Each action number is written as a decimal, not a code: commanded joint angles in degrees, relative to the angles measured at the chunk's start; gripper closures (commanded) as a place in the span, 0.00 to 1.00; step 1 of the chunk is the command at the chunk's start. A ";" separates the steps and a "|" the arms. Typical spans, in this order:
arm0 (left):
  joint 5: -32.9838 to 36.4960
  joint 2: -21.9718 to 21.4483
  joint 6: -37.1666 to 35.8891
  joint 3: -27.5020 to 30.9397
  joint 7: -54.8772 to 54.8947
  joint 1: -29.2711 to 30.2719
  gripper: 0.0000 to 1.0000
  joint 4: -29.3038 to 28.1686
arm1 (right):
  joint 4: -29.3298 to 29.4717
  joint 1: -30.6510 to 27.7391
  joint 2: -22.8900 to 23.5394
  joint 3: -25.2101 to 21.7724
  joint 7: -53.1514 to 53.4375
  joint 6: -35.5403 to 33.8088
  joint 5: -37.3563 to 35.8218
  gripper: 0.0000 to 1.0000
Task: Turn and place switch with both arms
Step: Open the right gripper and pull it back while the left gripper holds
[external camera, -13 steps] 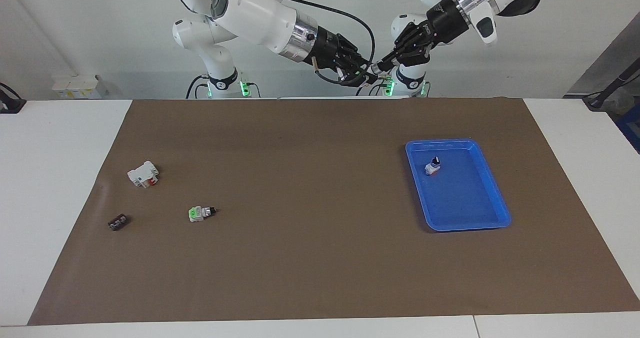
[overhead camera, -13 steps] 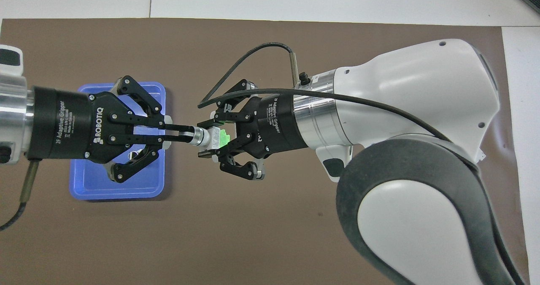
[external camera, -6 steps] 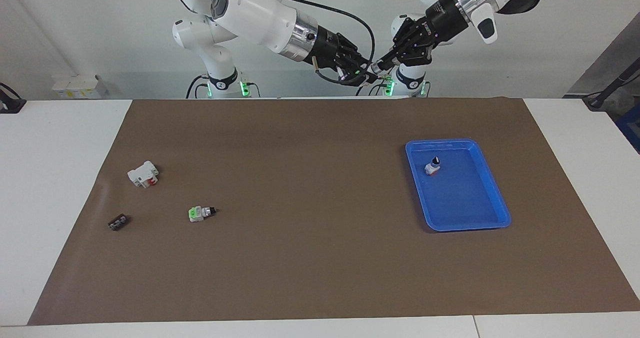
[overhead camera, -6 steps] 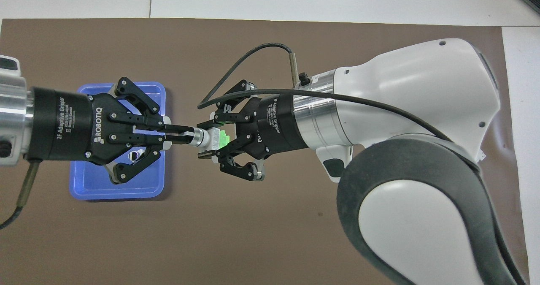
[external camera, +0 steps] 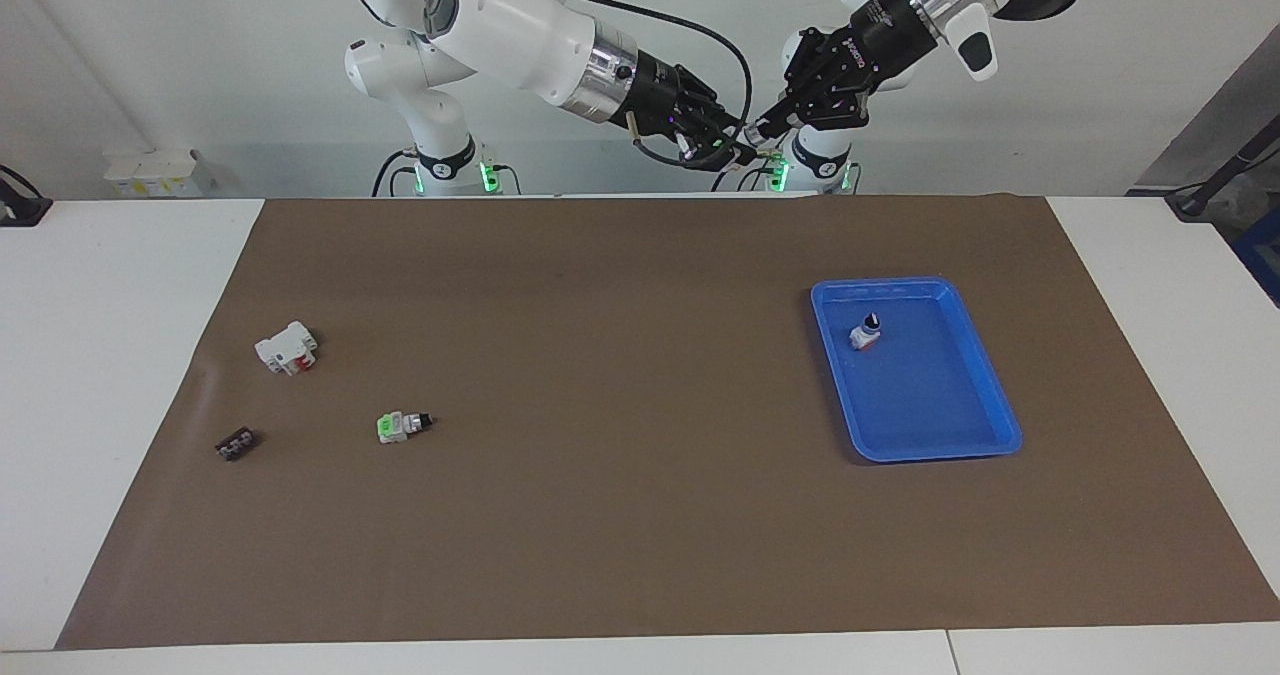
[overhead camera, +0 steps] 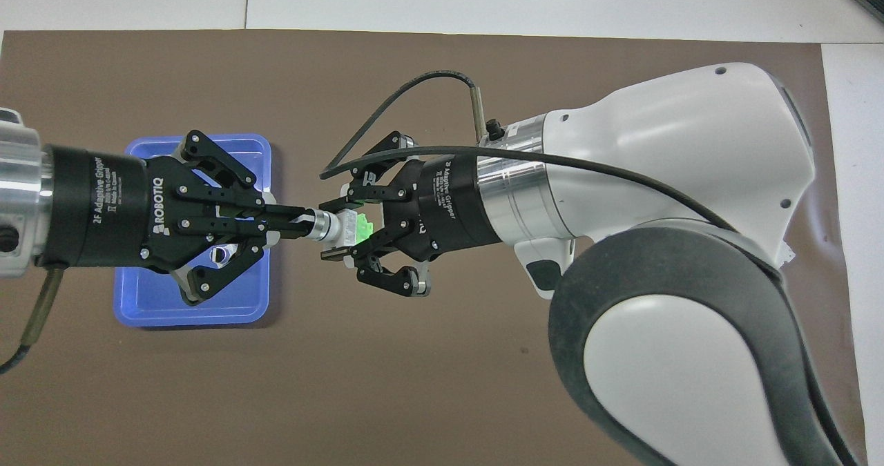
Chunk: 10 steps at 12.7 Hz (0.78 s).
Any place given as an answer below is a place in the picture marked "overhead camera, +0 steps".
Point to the brown table mat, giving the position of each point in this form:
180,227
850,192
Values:
442,355

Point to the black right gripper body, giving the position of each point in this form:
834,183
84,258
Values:
449,207

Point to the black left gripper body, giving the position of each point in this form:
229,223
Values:
103,210

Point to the blue plastic tray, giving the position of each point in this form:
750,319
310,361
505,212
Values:
159,300

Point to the green white rotary switch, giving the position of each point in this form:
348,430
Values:
221,253
342,226

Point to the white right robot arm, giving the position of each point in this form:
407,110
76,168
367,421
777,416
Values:
677,141

